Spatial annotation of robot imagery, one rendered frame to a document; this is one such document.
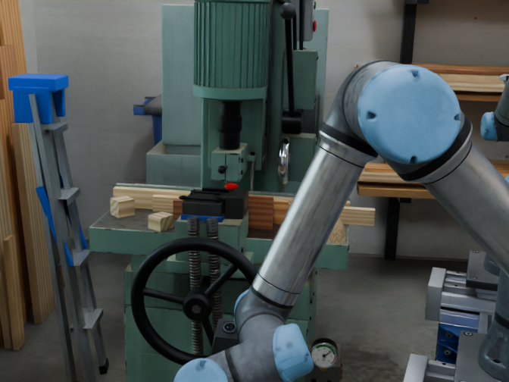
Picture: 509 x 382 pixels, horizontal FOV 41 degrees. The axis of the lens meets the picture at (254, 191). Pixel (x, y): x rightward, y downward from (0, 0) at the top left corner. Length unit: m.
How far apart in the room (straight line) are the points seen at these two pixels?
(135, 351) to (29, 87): 1.06
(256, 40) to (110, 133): 2.61
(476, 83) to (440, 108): 2.68
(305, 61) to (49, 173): 1.04
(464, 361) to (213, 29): 0.87
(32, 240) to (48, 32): 1.44
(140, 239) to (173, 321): 0.21
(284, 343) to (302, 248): 0.15
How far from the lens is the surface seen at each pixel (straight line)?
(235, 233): 1.46
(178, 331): 1.68
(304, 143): 1.81
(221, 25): 1.56
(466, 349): 1.33
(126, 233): 1.62
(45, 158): 2.43
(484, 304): 1.72
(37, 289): 3.24
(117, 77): 4.06
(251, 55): 1.58
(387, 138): 0.86
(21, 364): 3.00
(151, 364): 1.74
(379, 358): 3.02
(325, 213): 1.03
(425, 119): 0.87
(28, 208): 3.13
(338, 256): 1.55
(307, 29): 1.90
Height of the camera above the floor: 1.40
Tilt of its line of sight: 15 degrees down
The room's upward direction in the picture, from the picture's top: 2 degrees clockwise
